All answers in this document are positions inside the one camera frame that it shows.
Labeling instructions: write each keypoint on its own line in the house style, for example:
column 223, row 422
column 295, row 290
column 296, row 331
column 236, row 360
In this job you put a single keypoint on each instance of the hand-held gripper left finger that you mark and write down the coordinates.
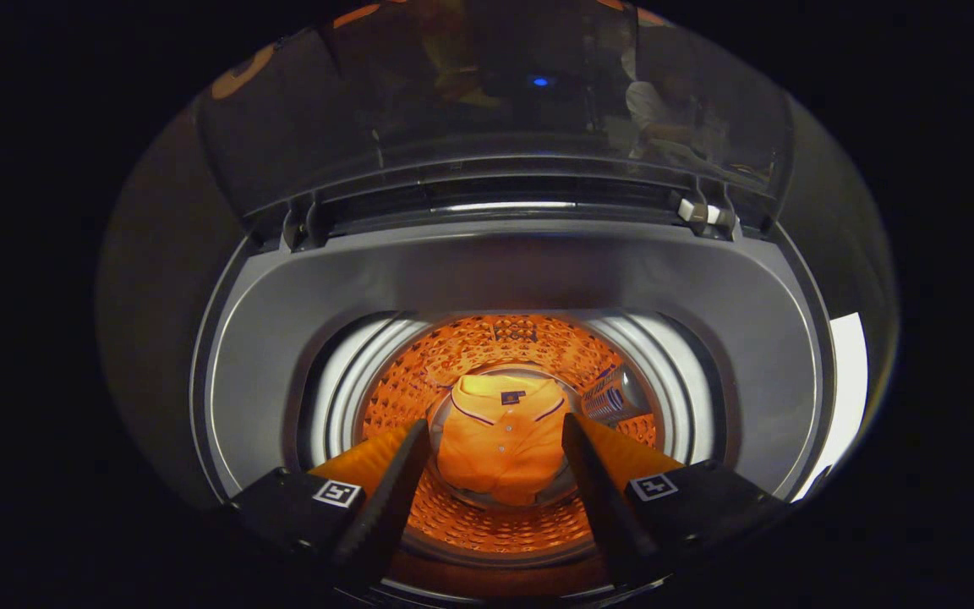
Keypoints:
column 390, row 507

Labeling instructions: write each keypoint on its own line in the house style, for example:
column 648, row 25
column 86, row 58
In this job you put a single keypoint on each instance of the dark glass washing machine lid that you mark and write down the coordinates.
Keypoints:
column 453, row 110

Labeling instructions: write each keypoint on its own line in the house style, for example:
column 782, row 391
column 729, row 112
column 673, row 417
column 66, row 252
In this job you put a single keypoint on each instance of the orange polo shirt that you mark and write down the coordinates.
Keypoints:
column 500, row 448

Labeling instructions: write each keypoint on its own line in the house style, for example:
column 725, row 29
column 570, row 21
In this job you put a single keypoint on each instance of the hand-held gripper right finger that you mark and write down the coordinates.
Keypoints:
column 601, row 507

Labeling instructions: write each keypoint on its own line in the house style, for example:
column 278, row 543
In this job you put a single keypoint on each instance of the grey washing machine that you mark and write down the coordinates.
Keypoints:
column 538, row 279

